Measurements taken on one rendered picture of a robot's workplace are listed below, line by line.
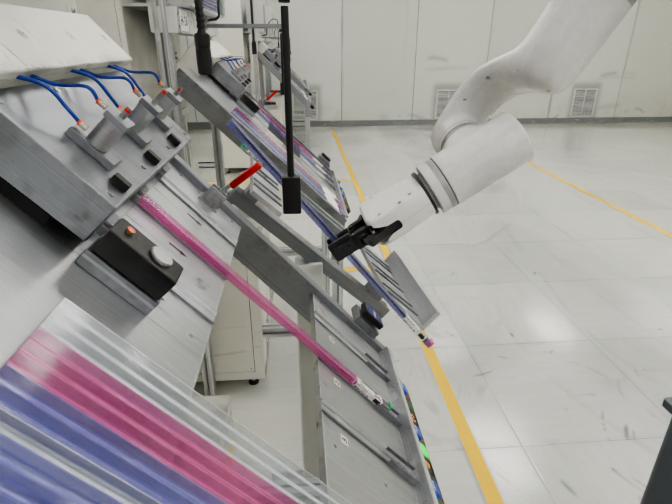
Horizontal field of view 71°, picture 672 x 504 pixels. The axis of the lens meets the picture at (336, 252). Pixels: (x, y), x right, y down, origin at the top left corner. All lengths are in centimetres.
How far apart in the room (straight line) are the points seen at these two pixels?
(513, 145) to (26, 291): 61
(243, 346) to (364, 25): 690
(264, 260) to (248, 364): 112
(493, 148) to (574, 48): 15
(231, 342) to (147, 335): 142
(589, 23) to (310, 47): 757
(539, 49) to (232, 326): 145
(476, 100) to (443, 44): 773
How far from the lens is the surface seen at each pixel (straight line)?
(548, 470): 185
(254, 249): 85
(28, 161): 48
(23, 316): 41
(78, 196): 48
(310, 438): 140
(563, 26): 72
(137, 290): 48
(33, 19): 65
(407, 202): 70
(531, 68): 72
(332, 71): 822
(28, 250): 47
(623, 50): 984
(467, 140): 74
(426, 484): 73
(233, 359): 193
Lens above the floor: 128
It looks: 24 degrees down
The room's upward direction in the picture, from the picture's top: straight up
